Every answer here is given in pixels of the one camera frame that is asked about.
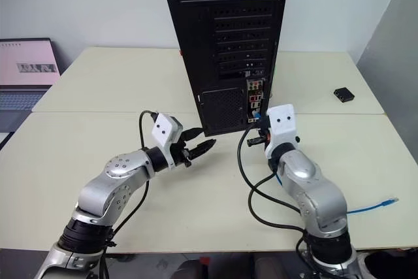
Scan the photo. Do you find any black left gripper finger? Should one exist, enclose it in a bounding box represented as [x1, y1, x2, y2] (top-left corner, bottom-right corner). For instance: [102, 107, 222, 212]
[181, 127, 202, 143]
[189, 139, 217, 159]

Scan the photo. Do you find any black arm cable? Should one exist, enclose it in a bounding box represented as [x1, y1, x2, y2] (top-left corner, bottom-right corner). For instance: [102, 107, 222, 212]
[97, 110, 161, 279]
[236, 118, 310, 262]

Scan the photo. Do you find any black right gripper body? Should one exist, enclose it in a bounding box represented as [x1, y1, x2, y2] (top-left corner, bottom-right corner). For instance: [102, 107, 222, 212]
[246, 126, 272, 148]

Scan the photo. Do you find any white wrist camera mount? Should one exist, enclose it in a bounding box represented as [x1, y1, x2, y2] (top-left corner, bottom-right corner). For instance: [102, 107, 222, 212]
[151, 112, 184, 167]
[263, 103, 297, 159]

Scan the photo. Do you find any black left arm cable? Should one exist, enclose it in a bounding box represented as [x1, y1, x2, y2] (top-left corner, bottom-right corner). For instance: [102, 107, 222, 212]
[97, 110, 161, 279]

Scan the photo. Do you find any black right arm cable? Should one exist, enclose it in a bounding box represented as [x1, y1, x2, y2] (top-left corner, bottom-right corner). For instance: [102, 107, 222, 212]
[236, 118, 310, 262]

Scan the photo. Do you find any small black box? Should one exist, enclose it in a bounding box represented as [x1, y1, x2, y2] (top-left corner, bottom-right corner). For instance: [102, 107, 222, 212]
[333, 86, 356, 103]

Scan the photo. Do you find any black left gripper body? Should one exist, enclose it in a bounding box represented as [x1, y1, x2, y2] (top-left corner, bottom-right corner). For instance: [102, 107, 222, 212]
[169, 127, 194, 169]

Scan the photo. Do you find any black computer tower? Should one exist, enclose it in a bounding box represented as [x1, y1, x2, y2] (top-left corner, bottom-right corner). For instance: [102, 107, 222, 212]
[157, 0, 292, 138]

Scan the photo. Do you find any grey partition panel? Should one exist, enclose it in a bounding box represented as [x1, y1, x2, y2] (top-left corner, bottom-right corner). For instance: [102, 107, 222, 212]
[355, 0, 418, 117]

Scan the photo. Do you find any blue ethernet cable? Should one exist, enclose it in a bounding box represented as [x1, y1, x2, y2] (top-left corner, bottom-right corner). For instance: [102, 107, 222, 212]
[251, 112, 400, 218]

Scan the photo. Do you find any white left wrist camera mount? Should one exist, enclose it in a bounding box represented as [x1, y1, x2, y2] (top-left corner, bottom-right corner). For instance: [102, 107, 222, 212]
[151, 112, 184, 167]

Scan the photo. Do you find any open grey laptop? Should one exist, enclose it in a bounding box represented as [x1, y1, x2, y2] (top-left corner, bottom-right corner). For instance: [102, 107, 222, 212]
[0, 37, 62, 150]

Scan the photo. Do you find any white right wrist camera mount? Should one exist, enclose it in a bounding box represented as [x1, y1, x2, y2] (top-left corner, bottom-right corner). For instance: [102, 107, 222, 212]
[263, 103, 297, 159]

